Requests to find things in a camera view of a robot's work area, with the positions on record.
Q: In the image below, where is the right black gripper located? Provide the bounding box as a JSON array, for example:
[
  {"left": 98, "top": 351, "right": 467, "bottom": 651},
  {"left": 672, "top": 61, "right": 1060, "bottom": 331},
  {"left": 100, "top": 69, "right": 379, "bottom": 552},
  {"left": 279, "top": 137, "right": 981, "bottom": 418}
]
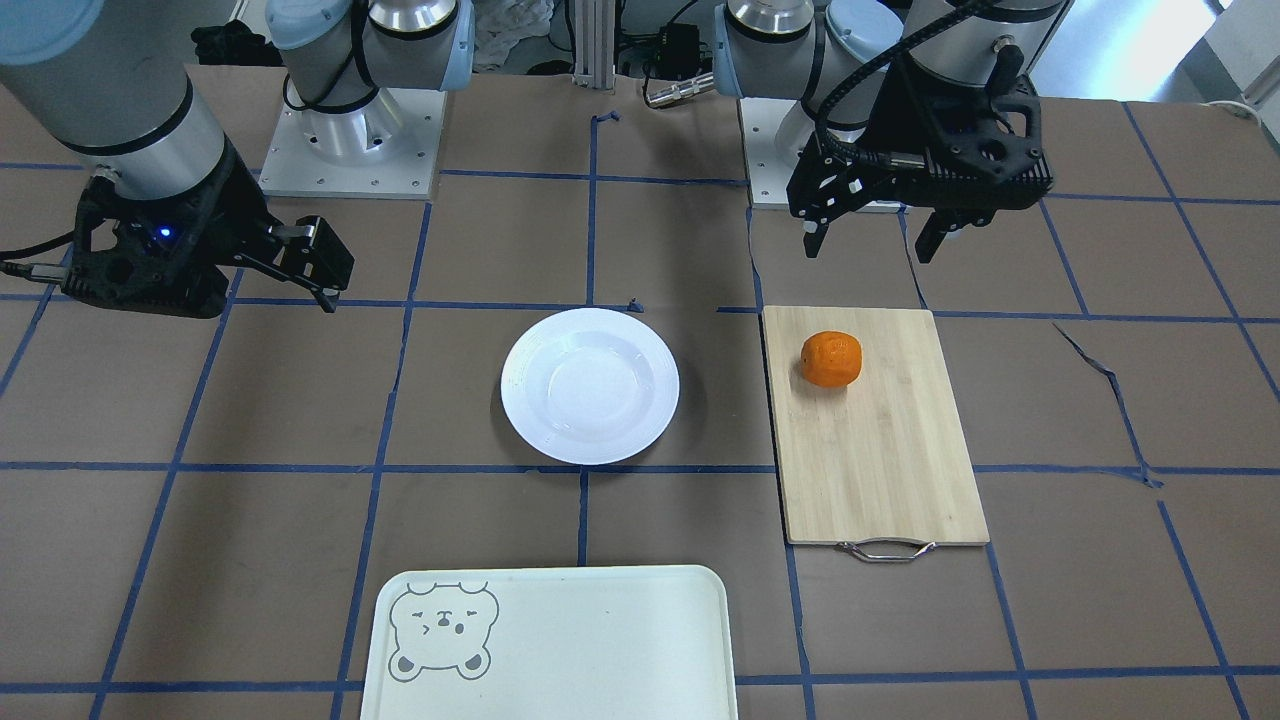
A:
[{"left": 215, "top": 150, "right": 355, "bottom": 314}]

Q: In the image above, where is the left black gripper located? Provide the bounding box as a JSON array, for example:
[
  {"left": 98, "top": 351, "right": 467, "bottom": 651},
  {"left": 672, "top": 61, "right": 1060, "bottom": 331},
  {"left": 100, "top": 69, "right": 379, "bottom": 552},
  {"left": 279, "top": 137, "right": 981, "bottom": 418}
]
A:
[{"left": 787, "top": 135, "right": 966, "bottom": 264}]

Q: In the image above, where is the orange fruit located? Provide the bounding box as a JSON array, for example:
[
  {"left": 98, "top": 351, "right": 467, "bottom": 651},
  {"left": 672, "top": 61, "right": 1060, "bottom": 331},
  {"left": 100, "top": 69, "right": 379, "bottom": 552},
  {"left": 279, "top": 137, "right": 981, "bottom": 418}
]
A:
[{"left": 800, "top": 331, "right": 864, "bottom": 388}]

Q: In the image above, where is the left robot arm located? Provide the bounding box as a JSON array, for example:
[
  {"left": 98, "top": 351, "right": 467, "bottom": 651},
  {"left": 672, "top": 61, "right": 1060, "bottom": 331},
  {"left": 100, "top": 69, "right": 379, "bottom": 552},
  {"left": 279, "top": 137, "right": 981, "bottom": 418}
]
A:
[{"left": 713, "top": 1, "right": 1068, "bottom": 263}]

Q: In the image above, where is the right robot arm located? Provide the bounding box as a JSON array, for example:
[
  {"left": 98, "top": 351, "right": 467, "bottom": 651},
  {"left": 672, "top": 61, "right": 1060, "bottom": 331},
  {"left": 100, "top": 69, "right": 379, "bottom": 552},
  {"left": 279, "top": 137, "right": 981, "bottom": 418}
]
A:
[{"left": 3, "top": 1, "right": 476, "bottom": 319}]

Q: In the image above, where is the cream bear tray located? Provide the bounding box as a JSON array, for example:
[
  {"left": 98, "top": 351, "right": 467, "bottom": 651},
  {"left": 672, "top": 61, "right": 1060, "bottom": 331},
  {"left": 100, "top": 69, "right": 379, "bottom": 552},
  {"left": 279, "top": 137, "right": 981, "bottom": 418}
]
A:
[{"left": 360, "top": 565, "right": 739, "bottom": 719}]

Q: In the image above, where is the bamboo cutting board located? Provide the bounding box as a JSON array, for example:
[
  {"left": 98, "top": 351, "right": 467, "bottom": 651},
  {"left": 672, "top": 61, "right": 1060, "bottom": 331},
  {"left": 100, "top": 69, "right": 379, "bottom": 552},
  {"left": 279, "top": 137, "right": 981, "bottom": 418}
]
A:
[{"left": 762, "top": 305, "right": 989, "bottom": 562}]

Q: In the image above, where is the black power adapter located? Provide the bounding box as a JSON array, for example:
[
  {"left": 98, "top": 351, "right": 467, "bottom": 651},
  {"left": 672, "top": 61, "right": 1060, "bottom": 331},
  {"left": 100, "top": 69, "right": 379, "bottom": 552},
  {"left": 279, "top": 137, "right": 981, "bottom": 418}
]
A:
[{"left": 653, "top": 23, "right": 701, "bottom": 79}]

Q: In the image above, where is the white round plate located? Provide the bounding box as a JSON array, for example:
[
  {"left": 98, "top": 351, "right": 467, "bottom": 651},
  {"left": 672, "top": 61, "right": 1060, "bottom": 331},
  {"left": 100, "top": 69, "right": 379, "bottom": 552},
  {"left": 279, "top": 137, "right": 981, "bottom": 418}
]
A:
[{"left": 499, "top": 307, "right": 681, "bottom": 466}]

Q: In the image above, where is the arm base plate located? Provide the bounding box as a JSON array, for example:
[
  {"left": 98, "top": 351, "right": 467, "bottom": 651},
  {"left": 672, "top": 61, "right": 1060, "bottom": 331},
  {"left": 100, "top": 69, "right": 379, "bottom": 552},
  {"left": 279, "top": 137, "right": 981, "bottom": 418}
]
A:
[
  {"left": 259, "top": 88, "right": 451, "bottom": 200},
  {"left": 739, "top": 95, "right": 901, "bottom": 213}
]

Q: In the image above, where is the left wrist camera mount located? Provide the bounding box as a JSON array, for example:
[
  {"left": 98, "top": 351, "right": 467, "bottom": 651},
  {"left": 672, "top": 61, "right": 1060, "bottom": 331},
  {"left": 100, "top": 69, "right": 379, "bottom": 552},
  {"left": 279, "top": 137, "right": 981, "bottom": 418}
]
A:
[{"left": 858, "top": 44, "right": 1055, "bottom": 211}]

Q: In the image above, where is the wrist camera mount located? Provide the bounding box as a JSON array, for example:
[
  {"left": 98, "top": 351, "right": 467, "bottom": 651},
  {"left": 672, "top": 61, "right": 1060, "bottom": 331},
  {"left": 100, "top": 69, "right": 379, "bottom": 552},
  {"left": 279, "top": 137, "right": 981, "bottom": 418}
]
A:
[
  {"left": 858, "top": 44, "right": 1055, "bottom": 211},
  {"left": 60, "top": 169, "right": 228, "bottom": 319}
]

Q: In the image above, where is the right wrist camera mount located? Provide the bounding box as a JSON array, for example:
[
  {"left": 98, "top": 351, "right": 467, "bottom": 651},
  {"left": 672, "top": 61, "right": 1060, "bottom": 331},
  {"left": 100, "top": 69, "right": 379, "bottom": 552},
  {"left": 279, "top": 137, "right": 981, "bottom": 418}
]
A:
[{"left": 60, "top": 169, "right": 228, "bottom": 319}]

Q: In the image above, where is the aluminium frame post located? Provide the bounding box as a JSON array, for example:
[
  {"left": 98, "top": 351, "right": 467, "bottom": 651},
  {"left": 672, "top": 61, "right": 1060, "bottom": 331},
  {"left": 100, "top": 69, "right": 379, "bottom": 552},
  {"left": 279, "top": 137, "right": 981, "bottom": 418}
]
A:
[{"left": 572, "top": 0, "right": 617, "bottom": 94}]

